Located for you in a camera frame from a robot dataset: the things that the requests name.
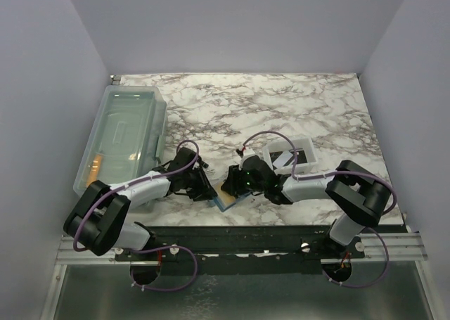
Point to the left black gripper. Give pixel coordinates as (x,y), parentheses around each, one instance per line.
(204,190)

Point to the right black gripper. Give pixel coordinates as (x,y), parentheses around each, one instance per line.
(232,185)

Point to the teal leather card holder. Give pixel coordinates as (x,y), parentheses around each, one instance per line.
(239,199)

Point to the gold credit card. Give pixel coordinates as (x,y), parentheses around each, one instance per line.
(223,199)

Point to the credit cards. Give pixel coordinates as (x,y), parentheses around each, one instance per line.
(286,158)

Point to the clear acrylic card box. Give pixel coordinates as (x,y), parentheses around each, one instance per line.
(299,142)

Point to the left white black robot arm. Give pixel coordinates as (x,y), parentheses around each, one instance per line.
(97,222)

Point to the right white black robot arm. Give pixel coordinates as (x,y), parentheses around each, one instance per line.
(363,197)

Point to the black green screwdriver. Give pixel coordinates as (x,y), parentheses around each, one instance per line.
(202,163)

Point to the clear plastic storage bin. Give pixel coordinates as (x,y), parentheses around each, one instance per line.
(129,131)

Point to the orange tool in bin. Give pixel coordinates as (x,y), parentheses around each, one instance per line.
(94,169)

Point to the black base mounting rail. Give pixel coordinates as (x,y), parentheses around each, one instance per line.
(306,245)

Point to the aluminium extrusion rail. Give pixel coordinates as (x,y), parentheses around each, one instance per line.
(402,247)

